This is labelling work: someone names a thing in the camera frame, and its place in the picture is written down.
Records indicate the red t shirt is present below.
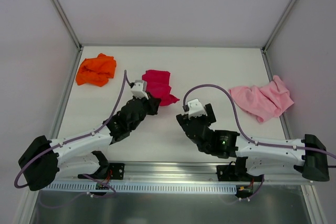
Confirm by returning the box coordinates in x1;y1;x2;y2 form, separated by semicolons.
142;69;179;106

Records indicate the pink t shirt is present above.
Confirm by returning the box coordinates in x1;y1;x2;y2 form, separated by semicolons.
229;75;294;123

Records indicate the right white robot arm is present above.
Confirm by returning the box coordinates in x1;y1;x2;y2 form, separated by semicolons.
176;99;330;182

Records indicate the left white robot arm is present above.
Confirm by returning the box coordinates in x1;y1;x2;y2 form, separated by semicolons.
18;95;161;191

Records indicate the orange t shirt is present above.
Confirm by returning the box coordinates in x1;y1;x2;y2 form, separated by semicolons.
75;53;117;87

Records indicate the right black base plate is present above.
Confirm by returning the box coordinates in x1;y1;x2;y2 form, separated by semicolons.
216;164;262;182

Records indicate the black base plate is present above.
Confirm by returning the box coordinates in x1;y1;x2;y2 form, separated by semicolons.
216;164;262;182
77;163;125;181

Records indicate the aluminium mounting rail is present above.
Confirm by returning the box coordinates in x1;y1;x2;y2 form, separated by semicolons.
52;161;314;185

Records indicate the white slotted cable duct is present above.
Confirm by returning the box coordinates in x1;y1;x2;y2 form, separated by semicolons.
44;181;237;195

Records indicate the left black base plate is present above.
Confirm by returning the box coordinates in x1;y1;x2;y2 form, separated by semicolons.
77;163;125;181

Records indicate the left aluminium frame post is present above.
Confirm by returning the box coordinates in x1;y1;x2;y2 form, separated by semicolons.
50;0;82;50

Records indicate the aluminium frame post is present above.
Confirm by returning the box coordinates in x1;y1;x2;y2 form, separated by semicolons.
262;0;298;51
50;0;82;50

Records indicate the right aluminium frame post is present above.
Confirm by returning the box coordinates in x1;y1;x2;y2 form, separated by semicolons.
262;0;298;51

